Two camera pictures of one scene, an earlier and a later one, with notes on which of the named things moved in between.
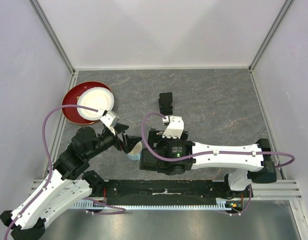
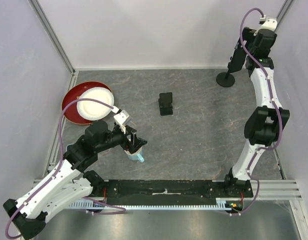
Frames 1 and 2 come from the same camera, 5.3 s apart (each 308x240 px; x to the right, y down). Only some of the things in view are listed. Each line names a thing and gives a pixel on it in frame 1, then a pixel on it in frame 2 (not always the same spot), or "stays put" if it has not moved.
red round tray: [71, 98] stays put
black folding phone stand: [165, 100] stays put
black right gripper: [155, 136] to [248, 35]
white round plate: [96, 98] stays put
